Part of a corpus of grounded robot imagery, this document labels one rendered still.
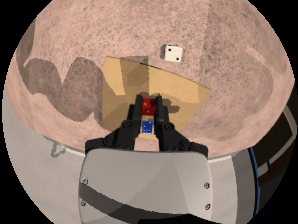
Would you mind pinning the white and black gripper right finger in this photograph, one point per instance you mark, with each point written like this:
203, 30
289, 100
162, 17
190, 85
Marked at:
169, 138

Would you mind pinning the red die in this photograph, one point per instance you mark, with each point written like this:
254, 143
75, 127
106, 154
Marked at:
148, 106

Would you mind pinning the tan flat mat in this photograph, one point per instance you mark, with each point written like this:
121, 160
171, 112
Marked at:
123, 79

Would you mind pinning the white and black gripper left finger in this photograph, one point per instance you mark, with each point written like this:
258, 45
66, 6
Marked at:
124, 136

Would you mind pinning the white die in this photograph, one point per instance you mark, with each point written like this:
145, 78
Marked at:
172, 53

